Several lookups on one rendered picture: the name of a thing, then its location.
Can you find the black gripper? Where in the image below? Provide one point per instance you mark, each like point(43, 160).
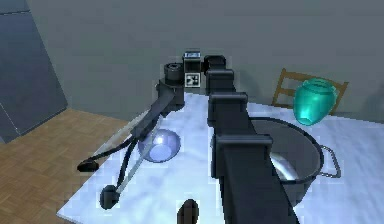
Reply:
point(168, 96)

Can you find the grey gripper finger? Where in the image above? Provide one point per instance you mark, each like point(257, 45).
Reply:
point(100, 156)
point(120, 176)

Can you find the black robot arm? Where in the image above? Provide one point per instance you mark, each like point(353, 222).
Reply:
point(243, 160)

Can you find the white marble table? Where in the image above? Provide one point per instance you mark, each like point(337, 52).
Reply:
point(160, 186)

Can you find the clear glass bowl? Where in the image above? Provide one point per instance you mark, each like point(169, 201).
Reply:
point(160, 145)

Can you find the small black round object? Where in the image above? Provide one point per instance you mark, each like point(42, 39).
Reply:
point(188, 212)

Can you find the grey fridge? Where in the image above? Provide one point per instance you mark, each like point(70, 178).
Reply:
point(25, 70)

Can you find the wooden chair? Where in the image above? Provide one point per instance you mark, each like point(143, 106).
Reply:
point(287, 90)

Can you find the dark grey cooking pot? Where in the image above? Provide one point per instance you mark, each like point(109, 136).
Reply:
point(293, 156)

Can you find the teal glass jar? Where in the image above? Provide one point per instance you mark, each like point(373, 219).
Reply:
point(314, 101)

